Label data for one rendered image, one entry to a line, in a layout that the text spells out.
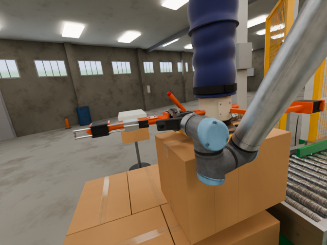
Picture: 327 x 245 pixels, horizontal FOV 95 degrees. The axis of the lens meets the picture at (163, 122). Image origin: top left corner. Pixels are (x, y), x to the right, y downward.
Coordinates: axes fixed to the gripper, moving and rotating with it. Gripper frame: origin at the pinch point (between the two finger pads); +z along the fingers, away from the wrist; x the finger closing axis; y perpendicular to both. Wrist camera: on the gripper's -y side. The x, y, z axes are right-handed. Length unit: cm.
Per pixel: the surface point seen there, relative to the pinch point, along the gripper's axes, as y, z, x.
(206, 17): 19.5, -7.3, 42.3
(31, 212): -154, 135, -120
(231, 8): 30, -10, 45
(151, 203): -13, 23, -65
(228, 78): 28.2, -9.7, 15.5
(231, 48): 30.4, -9.4, 29.0
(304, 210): 72, -20, -66
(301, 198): 81, -13, -65
